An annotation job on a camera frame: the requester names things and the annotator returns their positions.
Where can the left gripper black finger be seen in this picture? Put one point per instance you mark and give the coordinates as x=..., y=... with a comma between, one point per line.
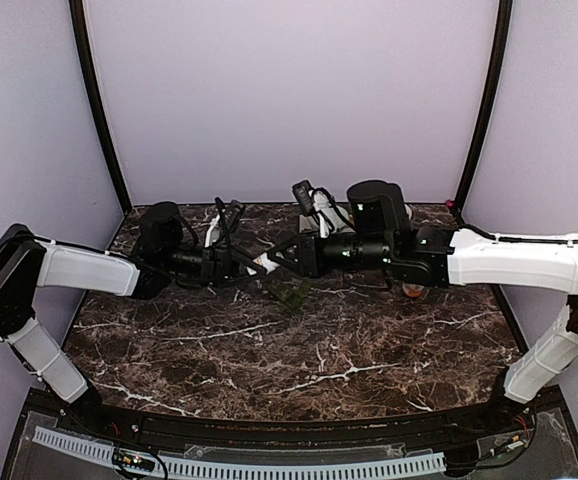
x=247, y=261
x=225, y=281

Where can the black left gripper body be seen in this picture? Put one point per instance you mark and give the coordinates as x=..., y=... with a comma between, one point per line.
x=211, y=271

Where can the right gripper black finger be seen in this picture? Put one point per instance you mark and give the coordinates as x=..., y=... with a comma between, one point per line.
x=285, y=249
x=291, y=265

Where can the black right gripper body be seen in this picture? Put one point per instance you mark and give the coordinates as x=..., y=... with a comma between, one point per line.
x=309, y=253

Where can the small white pill bottle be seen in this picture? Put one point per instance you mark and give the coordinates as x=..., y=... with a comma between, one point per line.
x=264, y=261

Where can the green pill organizer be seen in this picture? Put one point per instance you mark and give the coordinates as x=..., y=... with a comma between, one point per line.
x=290, y=296

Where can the orange grey-capped pill bottle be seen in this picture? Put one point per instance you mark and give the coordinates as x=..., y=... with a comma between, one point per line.
x=412, y=290

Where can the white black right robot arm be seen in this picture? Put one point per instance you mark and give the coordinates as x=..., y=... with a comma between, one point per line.
x=375, y=233

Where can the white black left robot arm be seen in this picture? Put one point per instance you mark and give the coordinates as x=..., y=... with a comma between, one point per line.
x=167, y=251

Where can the floral square ceramic plate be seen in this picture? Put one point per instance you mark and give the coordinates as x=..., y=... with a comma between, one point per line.
x=312, y=224

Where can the left circuit board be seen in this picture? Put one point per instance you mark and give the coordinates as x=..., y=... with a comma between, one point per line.
x=132, y=461

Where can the circuit board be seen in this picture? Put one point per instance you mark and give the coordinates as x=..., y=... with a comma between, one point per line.
x=132, y=461
x=509, y=445

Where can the right circuit board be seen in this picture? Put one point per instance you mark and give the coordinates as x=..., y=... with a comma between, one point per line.
x=509, y=445

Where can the white slotted cable duct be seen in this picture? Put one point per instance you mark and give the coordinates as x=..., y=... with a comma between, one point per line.
x=213, y=462

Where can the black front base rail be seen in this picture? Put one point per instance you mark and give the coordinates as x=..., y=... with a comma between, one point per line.
x=551, y=454

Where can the black left corner post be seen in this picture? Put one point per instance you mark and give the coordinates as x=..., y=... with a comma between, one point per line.
x=97, y=109

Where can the black corner post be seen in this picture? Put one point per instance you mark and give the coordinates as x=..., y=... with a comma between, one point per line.
x=97, y=109
x=490, y=89

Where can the black right corner post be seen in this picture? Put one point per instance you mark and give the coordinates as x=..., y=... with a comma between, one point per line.
x=490, y=89

